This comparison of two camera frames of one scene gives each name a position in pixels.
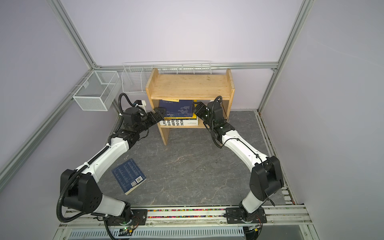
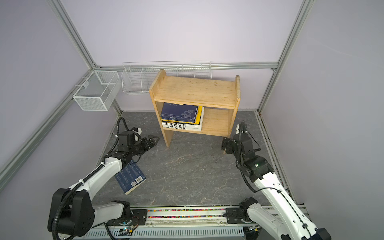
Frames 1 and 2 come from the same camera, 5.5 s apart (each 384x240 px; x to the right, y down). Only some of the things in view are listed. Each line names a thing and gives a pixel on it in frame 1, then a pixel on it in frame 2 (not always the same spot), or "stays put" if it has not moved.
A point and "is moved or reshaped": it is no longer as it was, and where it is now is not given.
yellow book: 194,116 to 197,121
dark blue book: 182,108 is moved or reshaped
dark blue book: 129,175 stays put
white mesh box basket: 98,91 stays put
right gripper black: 202,109 to 231,143
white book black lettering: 188,122 is moved or reshaped
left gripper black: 156,110 to 147,146
